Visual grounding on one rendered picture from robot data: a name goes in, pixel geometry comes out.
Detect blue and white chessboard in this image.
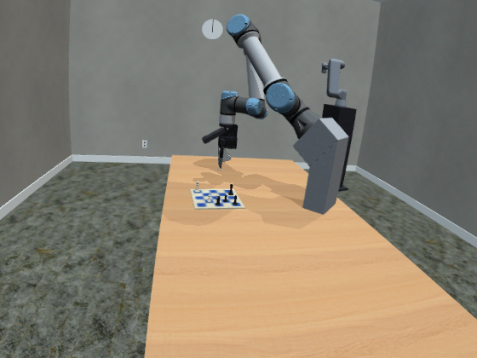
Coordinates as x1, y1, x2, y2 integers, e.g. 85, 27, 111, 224
190, 189, 245, 210

